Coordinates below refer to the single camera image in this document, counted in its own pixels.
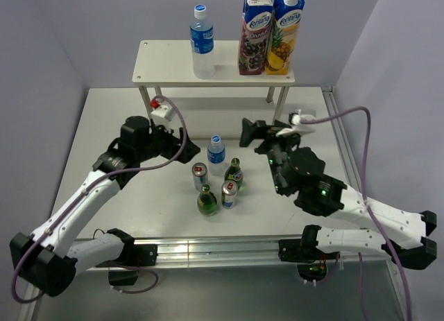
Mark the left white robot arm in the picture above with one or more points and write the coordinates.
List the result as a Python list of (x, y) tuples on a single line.
[(48, 258)]

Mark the silver energy can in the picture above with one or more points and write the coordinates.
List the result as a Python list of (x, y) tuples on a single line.
[(229, 191), (200, 175)]

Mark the purple grape juice carton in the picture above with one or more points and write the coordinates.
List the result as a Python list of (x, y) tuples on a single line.
[(255, 29)]

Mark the white two-tier shelf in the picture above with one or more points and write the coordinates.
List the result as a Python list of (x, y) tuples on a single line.
[(213, 106)]

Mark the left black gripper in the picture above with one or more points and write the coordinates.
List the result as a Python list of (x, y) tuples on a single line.
[(173, 143)]

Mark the rear silver energy can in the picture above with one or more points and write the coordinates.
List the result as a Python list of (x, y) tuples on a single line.
[(200, 175)]

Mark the front silver energy can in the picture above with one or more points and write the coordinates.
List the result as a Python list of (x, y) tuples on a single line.
[(229, 191)]

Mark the yellow pineapple juice carton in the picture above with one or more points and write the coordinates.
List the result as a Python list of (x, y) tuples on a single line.
[(284, 30)]

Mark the Pocari Sweat bottle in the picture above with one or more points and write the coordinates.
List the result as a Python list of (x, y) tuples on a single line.
[(216, 156), (202, 43)]

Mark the green glass bottle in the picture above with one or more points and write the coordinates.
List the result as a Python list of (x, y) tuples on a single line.
[(235, 173), (206, 201)]

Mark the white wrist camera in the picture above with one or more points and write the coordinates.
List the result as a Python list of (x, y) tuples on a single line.
[(162, 114), (295, 119)]

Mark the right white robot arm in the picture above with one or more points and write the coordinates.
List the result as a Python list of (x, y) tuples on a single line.
[(382, 229)]

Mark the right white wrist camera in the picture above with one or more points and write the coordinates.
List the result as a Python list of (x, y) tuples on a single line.
[(295, 119)]

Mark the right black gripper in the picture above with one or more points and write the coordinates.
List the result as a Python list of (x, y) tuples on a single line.
[(271, 137)]

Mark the aluminium frame rail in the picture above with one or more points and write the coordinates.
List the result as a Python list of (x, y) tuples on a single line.
[(158, 207)]

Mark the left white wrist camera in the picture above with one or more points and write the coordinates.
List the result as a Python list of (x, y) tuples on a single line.
[(162, 114)]

